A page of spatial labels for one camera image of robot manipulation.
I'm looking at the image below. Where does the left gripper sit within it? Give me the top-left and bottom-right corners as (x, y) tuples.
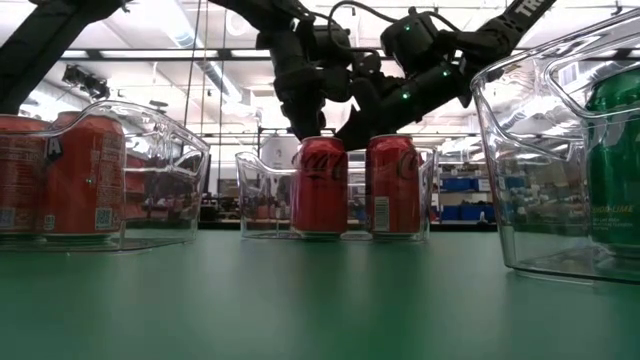
(257, 17), (354, 142)

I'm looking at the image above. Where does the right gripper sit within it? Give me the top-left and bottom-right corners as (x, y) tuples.
(333, 54), (474, 152)

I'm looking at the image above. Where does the red Coca-Cola can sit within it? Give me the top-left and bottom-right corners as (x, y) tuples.
(291, 135), (350, 237)
(365, 133), (424, 237)

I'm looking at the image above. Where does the clear plastic bin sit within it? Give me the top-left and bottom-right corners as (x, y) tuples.
(469, 9), (640, 286)
(234, 144), (439, 244)
(0, 99), (211, 253)

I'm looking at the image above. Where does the green Sprite can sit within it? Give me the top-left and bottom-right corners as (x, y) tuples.
(584, 67), (640, 259)

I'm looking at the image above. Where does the white cylindrical tank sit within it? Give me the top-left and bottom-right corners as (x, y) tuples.
(259, 134), (301, 171)

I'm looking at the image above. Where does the blue storage bin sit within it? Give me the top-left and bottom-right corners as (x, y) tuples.
(440, 178), (476, 193)
(439, 204), (496, 222)

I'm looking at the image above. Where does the green table mat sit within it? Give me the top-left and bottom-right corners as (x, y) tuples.
(0, 228), (640, 360)

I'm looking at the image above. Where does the black track spotlight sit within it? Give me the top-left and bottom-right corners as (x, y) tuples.
(60, 63), (112, 101)

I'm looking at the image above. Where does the silver ventilation duct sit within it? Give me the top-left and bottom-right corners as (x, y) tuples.
(164, 29), (246, 106)

